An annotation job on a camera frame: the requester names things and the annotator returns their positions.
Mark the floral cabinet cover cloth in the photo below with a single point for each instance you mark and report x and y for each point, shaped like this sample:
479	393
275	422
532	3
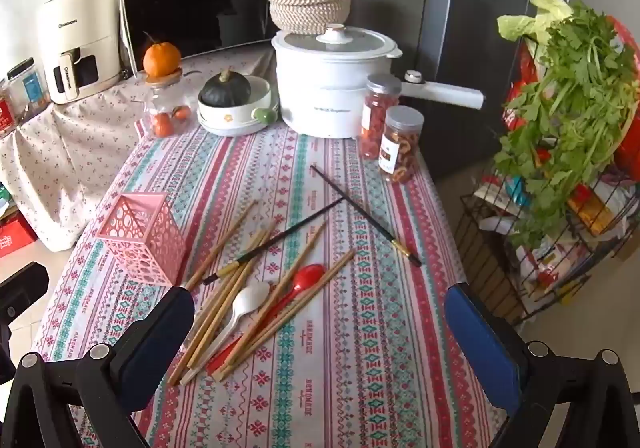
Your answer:
65	153

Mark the black microwave oven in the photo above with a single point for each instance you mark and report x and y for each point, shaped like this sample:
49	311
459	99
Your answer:
200	3

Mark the plastic jar of dried slices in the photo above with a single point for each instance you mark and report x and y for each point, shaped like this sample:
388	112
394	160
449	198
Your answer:
400	148

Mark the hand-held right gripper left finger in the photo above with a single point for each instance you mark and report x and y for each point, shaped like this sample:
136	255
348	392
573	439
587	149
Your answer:
170	315

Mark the dark green pumpkin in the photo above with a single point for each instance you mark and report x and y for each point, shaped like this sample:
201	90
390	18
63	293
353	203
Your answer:
225	90

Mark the glass jar black lid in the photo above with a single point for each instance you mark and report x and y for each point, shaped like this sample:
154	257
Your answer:
30	93

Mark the patterned striped tablecloth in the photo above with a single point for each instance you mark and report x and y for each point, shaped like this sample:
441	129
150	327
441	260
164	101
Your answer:
350	328

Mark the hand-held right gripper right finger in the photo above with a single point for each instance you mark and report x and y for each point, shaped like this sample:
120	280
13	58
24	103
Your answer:
475	328

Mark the leafy green celery bunch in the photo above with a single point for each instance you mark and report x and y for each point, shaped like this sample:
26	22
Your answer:
575	103

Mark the group of wooden chopsticks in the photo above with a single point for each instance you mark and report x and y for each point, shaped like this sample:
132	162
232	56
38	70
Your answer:
234	293

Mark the red cardboard box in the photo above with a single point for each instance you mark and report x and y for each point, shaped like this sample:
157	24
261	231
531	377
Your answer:
15	238

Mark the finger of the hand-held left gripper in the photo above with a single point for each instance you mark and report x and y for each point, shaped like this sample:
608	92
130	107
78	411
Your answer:
27	285

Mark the orange with stem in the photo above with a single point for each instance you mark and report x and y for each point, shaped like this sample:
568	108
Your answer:
161	58

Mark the red plastic bag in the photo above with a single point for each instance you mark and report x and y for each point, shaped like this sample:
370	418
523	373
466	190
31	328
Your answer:
517	98

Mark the black chopstick gold end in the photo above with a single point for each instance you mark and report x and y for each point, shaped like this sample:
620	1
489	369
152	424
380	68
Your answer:
360	210
300	225

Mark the white electric cooking pot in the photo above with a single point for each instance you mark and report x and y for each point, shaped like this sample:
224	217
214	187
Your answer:
320	93

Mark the cream air fryer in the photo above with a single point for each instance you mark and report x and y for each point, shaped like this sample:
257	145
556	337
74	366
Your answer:
75	23

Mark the plastic jar of red snacks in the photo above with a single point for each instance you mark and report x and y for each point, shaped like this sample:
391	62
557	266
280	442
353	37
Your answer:
375	123

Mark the glass jar with small fruits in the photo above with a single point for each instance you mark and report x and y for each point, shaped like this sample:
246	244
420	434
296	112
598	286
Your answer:
165	113

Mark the grey refrigerator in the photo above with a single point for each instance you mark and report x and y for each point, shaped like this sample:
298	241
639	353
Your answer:
475	28

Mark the pink lattice utensil holder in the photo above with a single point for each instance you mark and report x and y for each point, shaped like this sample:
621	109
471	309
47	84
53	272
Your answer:
145	238

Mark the glass jar red label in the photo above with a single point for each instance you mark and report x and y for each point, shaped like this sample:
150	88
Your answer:
6	115

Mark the white glass pot lid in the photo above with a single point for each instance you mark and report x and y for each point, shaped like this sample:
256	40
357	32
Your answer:
350	40

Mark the red plastic spoon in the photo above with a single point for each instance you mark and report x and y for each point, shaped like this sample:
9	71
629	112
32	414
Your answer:
307	275

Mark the white plastic spoon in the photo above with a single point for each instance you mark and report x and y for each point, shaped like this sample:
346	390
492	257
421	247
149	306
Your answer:
252	298

